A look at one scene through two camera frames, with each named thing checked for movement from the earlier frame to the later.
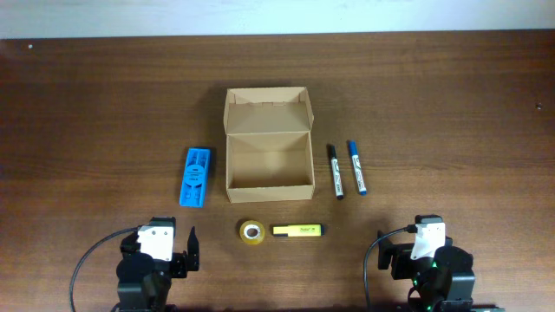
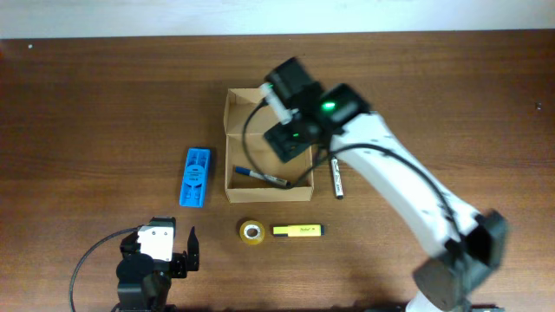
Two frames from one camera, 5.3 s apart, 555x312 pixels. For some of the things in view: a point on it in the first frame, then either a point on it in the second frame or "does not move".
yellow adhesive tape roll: x=252 y=240 does not move
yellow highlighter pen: x=298 y=230 does not move
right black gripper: x=401 y=255 -> x=284 y=143
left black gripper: x=179 y=259 does not move
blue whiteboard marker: x=353 y=147 -> x=262 y=175
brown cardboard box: x=269 y=144 does not move
